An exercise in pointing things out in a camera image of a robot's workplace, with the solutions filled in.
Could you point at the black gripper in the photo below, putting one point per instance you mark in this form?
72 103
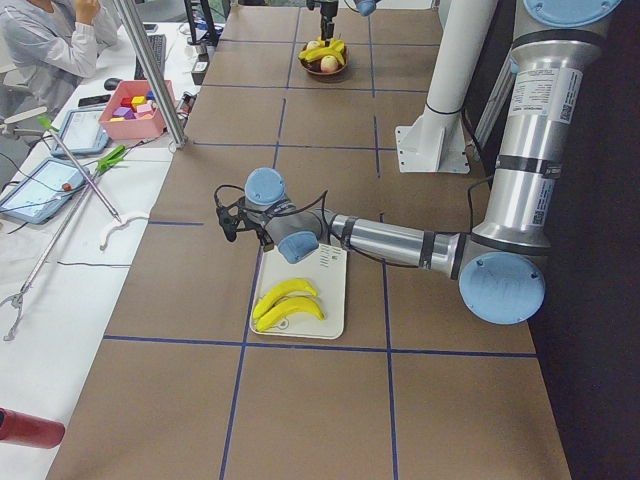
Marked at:
258 230
327 11

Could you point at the yellow banana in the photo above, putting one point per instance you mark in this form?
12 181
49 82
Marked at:
279 292
314 54
339 48
286 308

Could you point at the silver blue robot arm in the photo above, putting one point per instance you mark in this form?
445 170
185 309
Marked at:
497 263
363 7

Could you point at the brown wicker basket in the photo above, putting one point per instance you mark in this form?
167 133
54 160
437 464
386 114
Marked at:
314 67

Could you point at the pink white peach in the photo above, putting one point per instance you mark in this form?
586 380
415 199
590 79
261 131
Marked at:
329 64

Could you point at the white bear tray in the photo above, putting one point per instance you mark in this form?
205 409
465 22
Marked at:
325 268

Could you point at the pink bin of blocks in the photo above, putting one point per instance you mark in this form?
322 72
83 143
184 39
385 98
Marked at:
132 113

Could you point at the black keyboard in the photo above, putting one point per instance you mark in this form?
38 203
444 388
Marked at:
158 47

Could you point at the blue cased tablet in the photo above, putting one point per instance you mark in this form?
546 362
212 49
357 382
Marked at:
82 133
43 192

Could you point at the black smartphone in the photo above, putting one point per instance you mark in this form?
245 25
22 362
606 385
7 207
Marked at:
92 101

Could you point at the black computer mouse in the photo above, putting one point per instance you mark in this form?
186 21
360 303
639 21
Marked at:
111 84

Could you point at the silver reacher grabber tool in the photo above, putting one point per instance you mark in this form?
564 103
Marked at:
75 165

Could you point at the green tipped reacher tool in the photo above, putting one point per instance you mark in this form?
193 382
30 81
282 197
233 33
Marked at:
16 300

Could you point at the seated person in grey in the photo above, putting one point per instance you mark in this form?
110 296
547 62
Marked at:
56 44

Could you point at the red bottle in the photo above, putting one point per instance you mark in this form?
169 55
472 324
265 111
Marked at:
26 430

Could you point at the aluminium frame post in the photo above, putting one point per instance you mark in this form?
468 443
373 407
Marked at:
134 28

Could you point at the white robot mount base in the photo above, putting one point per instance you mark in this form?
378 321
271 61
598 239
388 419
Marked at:
435 142

